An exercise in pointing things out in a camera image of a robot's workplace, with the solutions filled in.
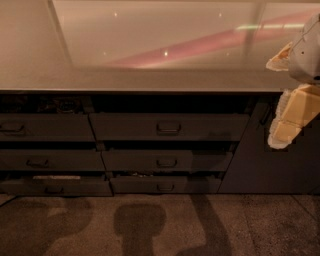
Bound dark items in left drawer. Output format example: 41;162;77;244
0;95;82;114

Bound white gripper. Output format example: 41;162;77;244
266;14;320;149

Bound dark drawer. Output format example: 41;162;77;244
110;176;221;194
0;150;105;171
0;113;94;142
0;175;113;197
89;113;249;141
102;150;233;172

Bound pale flat item bottom drawer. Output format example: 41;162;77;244
32;175;81;181

